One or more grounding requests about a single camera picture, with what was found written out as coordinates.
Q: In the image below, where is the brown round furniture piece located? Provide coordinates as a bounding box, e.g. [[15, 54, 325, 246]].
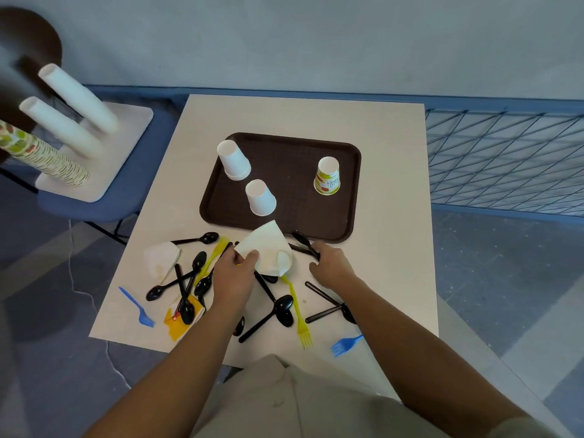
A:
[[0, 6, 63, 165]]

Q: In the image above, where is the printed paper cup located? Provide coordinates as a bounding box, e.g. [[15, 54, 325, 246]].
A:
[[313, 157, 341, 196]]

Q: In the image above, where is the person's right hand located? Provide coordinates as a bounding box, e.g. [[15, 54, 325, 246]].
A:
[[308, 242, 357, 291]]

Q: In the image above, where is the beige garment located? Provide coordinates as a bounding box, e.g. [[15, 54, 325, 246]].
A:
[[191, 354, 563, 438]]

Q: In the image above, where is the blue padded chair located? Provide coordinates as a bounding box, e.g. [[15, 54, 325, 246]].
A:
[[0, 85, 189, 247]]

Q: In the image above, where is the brown plastic serving tray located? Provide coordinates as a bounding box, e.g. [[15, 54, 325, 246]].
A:
[[199, 132, 362, 244]]

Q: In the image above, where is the blue metal wire rack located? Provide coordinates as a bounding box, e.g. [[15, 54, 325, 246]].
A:
[[424, 96, 584, 219]]

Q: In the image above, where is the person's left hand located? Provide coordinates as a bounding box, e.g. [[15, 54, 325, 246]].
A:
[[212, 245, 260, 314]]

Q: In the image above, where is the white paper napkin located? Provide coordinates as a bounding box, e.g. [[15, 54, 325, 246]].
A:
[[234, 220, 294, 278], [143, 242, 182, 286]]

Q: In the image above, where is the yellow orange sauce packet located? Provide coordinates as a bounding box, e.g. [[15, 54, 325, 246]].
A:
[[163, 295, 205, 343]]

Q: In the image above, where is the white cable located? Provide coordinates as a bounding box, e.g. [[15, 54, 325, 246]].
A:
[[67, 219, 133, 389]]

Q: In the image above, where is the crumpled white paper napkin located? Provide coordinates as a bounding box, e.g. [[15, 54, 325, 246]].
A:
[[143, 242, 182, 286]]

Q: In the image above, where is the person's right forearm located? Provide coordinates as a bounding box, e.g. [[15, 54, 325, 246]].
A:
[[337, 274, 532, 438]]

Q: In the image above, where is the white board cup stand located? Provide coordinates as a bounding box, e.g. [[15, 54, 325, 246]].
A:
[[35, 102, 155, 204]]

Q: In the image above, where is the white paper cup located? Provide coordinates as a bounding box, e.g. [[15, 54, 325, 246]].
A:
[[245, 179, 277, 217], [217, 140, 252, 181]]

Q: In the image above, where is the person's left forearm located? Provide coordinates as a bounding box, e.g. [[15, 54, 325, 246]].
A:
[[83, 308, 249, 438]]

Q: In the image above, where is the stack of printed cups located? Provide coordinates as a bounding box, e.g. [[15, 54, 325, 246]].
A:
[[0, 119, 91, 188]]

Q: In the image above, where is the stack of white cups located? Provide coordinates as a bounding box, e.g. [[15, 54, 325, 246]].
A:
[[19, 96, 104, 159], [38, 63, 120, 135]]

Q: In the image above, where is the blue plastic fork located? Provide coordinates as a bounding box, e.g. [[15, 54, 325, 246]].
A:
[[330, 334, 365, 359], [118, 287, 156, 328]]

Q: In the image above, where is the yellow plastic fork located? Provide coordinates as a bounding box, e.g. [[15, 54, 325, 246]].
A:
[[281, 275, 314, 350], [196, 236, 230, 280]]

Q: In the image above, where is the pile of black plastic spoons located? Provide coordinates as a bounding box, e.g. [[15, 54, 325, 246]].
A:
[[145, 231, 358, 344]]

